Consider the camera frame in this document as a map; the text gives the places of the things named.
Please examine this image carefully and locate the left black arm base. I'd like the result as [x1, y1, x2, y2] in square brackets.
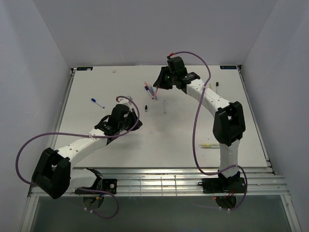
[74, 178, 118, 194]

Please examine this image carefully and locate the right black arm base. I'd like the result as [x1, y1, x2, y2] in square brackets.
[197, 171, 246, 193]

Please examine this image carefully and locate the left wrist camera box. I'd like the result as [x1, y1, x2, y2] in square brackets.
[119, 96, 133, 107]

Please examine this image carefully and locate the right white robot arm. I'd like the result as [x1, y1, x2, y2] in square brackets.
[154, 53, 246, 192]

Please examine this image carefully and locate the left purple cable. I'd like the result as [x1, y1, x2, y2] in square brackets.
[15, 96, 142, 219]

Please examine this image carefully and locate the white wire guard grid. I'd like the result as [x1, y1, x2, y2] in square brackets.
[128, 175, 178, 196]

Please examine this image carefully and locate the blue corner label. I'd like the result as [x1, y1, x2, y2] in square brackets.
[220, 65, 237, 70]
[76, 67, 93, 71]

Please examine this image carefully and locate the pink pen in cluster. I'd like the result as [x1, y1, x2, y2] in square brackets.
[144, 81, 155, 100]

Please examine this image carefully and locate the left blue corner label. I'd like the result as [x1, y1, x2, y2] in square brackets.
[76, 67, 93, 71]

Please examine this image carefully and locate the purple cable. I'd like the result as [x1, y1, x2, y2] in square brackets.
[15, 96, 142, 219]
[169, 51, 248, 211]

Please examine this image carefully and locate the black cap whiteboard marker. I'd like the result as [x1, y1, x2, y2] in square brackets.
[216, 82, 219, 94]

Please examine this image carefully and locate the right blue corner label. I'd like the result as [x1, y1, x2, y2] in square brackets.
[220, 65, 237, 70]

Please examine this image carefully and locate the blue cap marker in cluster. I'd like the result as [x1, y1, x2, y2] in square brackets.
[144, 86, 154, 99]

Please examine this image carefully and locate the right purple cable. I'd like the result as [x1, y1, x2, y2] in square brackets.
[169, 51, 248, 211]

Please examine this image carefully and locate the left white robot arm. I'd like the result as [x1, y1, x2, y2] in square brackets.
[31, 104, 142, 199]

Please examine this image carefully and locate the yellow highlighter near front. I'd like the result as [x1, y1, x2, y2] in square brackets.
[199, 144, 220, 149]

